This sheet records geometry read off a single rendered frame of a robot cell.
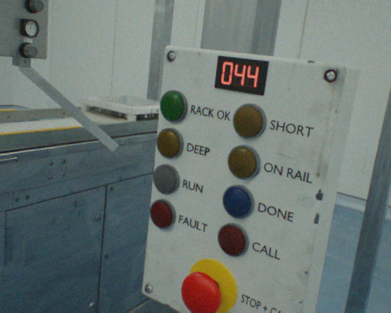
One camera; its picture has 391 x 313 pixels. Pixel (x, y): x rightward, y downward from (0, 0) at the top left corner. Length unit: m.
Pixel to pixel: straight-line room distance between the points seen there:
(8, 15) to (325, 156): 0.80
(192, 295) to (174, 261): 0.05
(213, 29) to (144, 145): 1.01
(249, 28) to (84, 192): 1.00
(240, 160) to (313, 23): 3.84
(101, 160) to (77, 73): 4.76
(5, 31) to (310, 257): 0.81
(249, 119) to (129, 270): 1.34
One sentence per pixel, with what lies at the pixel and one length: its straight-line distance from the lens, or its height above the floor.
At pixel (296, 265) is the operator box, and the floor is 1.01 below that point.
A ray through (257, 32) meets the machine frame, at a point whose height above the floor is 1.20.
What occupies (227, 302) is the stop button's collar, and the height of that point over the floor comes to 0.96.
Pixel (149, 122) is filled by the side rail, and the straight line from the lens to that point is 1.43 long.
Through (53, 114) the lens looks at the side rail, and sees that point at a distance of 1.51.
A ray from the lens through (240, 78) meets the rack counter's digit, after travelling 0.38.
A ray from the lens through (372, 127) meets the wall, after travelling 4.01.
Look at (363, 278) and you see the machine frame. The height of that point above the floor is 0.49.
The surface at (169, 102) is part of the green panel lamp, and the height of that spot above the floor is 1.13.
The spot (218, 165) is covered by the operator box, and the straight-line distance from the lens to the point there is 0.40.
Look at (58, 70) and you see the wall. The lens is 6.34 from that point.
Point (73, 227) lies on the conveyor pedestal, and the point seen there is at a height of 0.63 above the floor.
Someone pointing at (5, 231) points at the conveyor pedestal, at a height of 0.68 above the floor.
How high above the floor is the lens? 1.18
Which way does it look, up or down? 12 degrees down
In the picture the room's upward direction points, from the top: 7 degrees clockwise
